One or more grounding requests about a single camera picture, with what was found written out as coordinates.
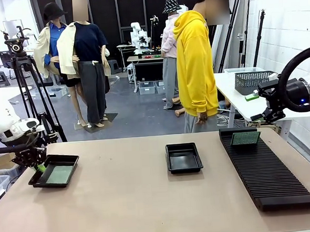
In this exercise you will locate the mannequin in navy shirt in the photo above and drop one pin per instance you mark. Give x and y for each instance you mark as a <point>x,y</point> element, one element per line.
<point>87,46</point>

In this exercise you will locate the white desk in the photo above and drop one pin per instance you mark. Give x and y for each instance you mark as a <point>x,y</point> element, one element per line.
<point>24,89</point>

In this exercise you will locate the black slotted board rack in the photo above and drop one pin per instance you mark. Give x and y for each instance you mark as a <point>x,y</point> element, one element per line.
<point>275,185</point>

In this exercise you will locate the loose mannequin legs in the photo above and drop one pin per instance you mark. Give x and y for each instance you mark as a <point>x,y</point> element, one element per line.
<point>179,112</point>

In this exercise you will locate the dark floor mat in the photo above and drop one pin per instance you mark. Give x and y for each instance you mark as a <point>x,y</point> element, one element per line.
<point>110,117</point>

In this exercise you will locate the brown cardboard piece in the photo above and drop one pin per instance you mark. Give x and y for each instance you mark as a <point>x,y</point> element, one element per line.
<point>2,160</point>

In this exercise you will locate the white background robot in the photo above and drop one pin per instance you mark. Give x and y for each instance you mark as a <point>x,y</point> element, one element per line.
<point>135,35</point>

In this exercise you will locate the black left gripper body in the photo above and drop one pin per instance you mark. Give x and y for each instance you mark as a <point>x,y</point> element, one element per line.
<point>31,156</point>

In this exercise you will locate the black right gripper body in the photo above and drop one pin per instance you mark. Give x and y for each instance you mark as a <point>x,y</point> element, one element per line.
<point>274,98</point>

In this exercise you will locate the black light stand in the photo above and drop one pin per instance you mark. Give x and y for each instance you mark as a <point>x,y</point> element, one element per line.
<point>241,45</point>
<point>259,36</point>

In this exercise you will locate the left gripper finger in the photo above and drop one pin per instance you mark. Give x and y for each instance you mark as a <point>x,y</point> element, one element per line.
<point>36,168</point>
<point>42,169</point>

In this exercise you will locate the green circuit board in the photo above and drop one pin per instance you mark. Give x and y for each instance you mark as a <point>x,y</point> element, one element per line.
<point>58,174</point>
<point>246,138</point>

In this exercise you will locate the clear flat plastic box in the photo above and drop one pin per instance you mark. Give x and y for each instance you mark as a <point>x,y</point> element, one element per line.
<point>244,69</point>

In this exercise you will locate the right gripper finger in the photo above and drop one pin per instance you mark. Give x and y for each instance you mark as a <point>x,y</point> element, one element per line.
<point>251,97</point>
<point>263,116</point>

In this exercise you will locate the black camera tripod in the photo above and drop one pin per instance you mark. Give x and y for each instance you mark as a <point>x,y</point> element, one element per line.
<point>23,66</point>

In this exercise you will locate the table with coloured buttons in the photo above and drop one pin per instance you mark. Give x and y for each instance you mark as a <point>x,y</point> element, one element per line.
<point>143,58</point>

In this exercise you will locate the grey mesh basket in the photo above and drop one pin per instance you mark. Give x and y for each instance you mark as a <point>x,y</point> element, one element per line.
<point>250,82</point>

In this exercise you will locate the clear storage bin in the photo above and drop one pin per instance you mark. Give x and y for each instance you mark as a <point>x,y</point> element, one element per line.
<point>160,87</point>
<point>57,93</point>
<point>146,88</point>

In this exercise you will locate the person's right hand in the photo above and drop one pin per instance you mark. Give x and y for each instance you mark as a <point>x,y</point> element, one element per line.
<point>202,118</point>

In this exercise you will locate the clear box with cardboard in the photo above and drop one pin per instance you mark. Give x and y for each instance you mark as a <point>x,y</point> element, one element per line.
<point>5,171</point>

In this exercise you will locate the person in yellow hoodie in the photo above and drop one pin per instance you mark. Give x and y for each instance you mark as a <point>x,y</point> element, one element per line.
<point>194,66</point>

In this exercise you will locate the white board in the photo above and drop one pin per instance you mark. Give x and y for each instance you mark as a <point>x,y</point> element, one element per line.
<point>11,27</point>

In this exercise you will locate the mannequin with black hat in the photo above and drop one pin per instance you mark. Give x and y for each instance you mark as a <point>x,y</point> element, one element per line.
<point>52,35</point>

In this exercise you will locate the person's right forearm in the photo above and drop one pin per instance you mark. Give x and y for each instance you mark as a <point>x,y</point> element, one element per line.
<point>200,97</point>

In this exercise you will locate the grey step stool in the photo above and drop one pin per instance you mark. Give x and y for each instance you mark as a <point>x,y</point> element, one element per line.
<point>113,67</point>
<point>0,79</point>

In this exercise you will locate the black ESD tray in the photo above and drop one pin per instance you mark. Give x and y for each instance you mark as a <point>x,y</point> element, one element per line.
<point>65,158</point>
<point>184,161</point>

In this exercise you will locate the mannequin in pink hoodie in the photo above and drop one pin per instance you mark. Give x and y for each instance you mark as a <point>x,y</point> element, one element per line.
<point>169,67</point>

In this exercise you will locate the white table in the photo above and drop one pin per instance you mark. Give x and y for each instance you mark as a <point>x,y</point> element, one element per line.
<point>232,95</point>

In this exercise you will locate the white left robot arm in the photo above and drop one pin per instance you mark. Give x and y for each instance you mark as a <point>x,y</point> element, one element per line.
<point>2,117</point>

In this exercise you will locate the dark monitor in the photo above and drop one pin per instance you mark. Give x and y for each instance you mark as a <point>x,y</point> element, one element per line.
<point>5,58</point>

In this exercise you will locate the black stand with camera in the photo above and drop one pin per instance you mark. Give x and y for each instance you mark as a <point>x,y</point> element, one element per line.
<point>154,21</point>

